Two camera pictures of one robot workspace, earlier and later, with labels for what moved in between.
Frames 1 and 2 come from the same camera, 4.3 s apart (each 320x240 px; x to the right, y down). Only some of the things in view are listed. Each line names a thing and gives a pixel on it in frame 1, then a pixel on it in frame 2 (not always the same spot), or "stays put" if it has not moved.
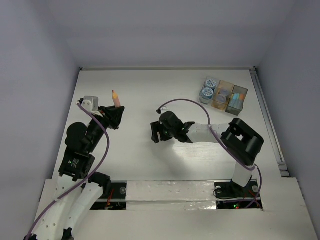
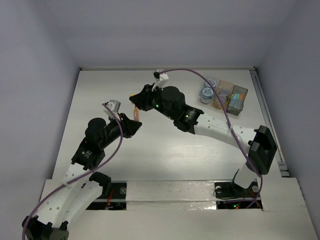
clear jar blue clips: x=225 y=92 stays put
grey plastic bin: x=235 y=104 stays put
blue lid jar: x=210 y=83 stays put
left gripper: x=114 y=115 → x=130 y=126
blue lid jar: x=206 y=95 stays put
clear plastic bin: x=207 y=91 stays put
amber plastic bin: x=223 y=95 stays put
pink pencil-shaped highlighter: x=116 y=99 → x=136 y=114
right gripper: x=158 y=126 → x=142 y=98
